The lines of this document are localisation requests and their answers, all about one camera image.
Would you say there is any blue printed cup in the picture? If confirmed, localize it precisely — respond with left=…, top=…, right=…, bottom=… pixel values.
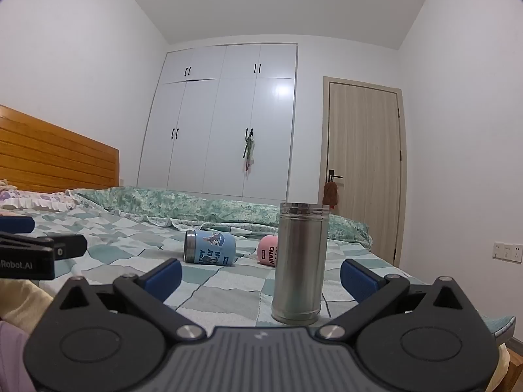
left=183, top=230, right=237, bottom=266

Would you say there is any wooden headboard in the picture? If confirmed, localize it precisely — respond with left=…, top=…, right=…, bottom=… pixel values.
left=0, top=105, right=120, bottom=194

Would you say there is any hanging green pink ornament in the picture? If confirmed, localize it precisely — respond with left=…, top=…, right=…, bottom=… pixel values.
left=242, top=128, right=256, bottom=179

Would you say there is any yellow cloth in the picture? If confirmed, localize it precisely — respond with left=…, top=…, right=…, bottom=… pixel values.
left=0, top=279, right=63, bottom=324

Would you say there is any white wardrobe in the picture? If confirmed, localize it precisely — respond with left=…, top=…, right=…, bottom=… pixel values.
left=136, top=43, right=298, bottom=204

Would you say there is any tall steel cup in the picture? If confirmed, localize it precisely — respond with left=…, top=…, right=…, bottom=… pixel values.
left=271, top=202, right=330, bottom=326

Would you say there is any green floral quilt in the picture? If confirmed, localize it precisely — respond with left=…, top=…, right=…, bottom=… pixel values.
left=73, top=186, right=375, bottom=251

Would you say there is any wooden bed frame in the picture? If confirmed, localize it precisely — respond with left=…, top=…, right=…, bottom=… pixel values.
left=495, top=343, right=523, bottom=392

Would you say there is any purple cloth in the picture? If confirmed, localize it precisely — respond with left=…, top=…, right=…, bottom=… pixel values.
left=0, top=320, right=32, bottom=392

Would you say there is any light wooden door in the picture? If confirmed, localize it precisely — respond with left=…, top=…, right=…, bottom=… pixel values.
left=318, top=75, right=407, bottom=269

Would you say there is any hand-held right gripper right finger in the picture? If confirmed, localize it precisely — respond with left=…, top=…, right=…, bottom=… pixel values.
left=319, top=258, right=477, bottom=341

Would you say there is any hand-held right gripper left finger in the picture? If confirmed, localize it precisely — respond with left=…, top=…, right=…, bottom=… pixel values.
left=53, top=258, right=206, bottom=341

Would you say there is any purple floral pillow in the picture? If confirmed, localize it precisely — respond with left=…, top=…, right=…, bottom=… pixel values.
left=0, top=180, right=89, bottom=214

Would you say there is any white wall socket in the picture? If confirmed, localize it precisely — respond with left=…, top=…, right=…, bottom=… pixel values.
left=492, top=241, right=523, bottom=263

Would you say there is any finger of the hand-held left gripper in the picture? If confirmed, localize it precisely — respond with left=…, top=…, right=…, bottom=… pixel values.
left=39, top=234, right=88, bottom=260
left=0, top=216, right=36, bottom=235

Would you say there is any pink printed cup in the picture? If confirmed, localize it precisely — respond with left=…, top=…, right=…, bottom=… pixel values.
left=257, top=235, right=280, bottom=266

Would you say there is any brown hanging pouch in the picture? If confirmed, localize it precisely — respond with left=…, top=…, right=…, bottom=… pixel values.
left=322, top=180, right=339, bottom=209

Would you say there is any checked green bed sheet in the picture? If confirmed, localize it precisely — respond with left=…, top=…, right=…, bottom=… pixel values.
left=0, top=207, right=516, bottom=337

